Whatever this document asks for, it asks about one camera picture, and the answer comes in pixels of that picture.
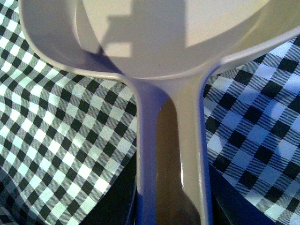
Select beige plastic dustpan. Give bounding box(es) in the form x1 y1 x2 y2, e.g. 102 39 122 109
19 0 300 225

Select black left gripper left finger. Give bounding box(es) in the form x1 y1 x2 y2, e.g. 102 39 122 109
90 153 136 225

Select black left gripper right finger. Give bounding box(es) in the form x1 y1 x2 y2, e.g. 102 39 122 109
209 165 272 225

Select black white gingham bedsheet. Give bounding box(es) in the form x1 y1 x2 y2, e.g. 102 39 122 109
0 0 300 225

